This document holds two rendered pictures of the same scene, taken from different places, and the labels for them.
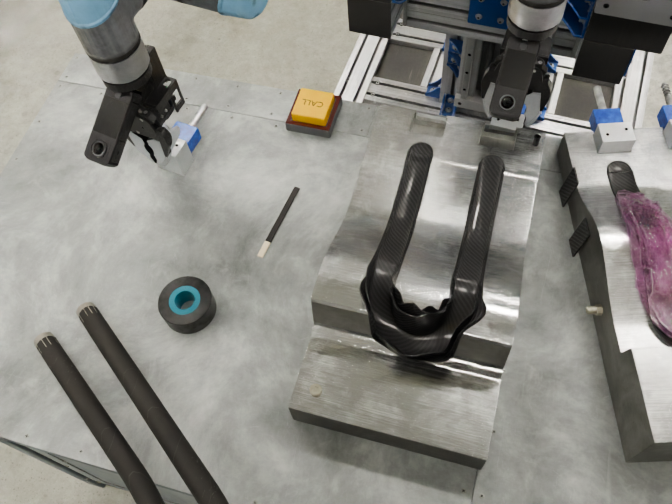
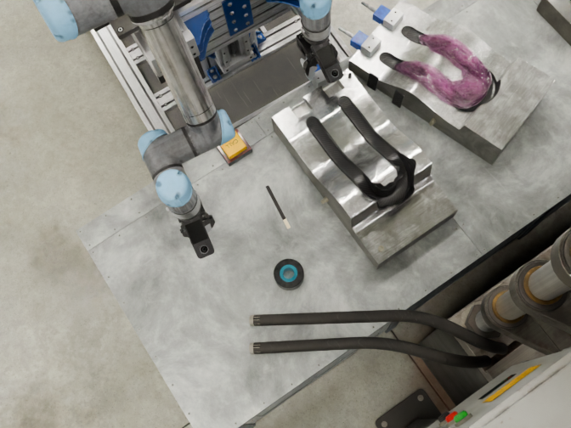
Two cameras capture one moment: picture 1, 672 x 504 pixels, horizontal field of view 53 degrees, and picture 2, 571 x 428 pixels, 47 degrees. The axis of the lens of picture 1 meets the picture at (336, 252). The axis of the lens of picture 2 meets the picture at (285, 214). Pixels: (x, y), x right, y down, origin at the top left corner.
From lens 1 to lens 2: 97 cm
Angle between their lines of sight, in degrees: 21
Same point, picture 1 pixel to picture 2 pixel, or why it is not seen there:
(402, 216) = (335, 154)
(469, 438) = (445, 209)
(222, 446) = (364, 305)
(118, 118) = (200, 228)
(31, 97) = not seen: outside the picture
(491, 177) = (348, 106)
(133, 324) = (274, 305)
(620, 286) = (436, 105)
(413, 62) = not seen: hidden behind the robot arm
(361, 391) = (395, 232)
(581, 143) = (360, 59)
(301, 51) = (71, 114)
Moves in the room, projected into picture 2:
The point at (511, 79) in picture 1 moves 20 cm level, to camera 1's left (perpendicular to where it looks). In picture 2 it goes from (328, 62) to (286, 121)
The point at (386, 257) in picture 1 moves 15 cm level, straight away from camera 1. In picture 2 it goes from (354, 176) to (311, 142)
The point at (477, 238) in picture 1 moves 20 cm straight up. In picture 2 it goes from (370, 136) to (375, 103)
